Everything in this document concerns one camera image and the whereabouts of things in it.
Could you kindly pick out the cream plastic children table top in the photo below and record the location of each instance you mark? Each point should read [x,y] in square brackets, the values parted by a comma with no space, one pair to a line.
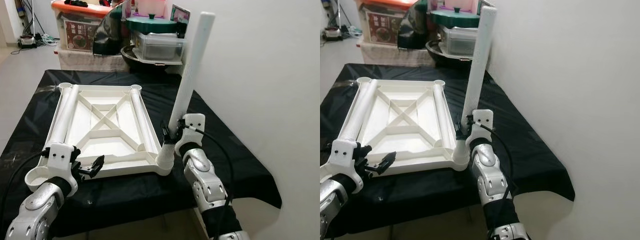
[405,140]
[100,145]

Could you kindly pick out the black tablecloth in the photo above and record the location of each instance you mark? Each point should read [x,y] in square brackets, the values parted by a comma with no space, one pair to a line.
[525,165]
[225,170]

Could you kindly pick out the black wok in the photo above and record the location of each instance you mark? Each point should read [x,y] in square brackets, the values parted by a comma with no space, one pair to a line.
[135,61]
[440,56]

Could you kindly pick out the clear plastic container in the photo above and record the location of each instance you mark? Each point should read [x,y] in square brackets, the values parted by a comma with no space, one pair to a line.
[160,47]
[457,42]

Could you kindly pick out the beige patterned cloth cover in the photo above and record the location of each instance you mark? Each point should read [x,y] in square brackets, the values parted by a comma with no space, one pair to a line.
[395,56]
[90,61]

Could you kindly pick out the black plastic bag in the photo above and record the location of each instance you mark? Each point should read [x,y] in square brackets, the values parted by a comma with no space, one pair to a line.
[107,40]
[412,35]

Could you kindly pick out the green pot lid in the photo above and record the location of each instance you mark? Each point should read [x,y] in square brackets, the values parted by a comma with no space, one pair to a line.
[452,19]
[150,25]

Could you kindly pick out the orange lid storage box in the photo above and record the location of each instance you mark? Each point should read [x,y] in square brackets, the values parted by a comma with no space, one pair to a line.
[385,32]
[80,35]

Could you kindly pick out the pink storage box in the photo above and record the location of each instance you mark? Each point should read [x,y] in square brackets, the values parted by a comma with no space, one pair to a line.
[150,7]
[457,4]

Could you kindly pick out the small floor appliance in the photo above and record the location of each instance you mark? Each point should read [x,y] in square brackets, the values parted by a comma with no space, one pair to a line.
[26,41]
[332,35]

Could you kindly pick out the small black object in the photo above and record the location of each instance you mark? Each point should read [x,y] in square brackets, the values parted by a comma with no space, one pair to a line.
[75,3]

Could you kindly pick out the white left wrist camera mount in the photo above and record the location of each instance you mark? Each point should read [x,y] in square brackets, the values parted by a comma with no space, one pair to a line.
[60,160]
[347,157]

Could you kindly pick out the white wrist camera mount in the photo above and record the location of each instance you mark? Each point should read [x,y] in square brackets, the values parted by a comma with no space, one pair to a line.
[347,157]
[60,160]
[484,127]
[195,131]

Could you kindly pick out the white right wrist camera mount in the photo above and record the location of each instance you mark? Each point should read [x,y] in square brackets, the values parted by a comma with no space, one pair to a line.
[484,127]
[195,131]

